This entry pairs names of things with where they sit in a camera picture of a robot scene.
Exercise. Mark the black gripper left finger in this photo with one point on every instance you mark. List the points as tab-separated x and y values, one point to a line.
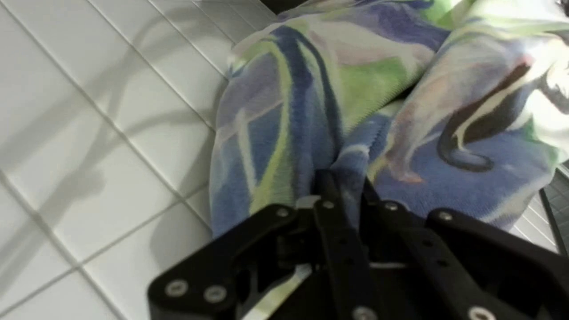
285	260

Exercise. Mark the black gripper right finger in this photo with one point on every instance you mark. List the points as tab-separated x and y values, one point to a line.
462	267

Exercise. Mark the blue green patterned towel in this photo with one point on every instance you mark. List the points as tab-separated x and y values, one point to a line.
366	100

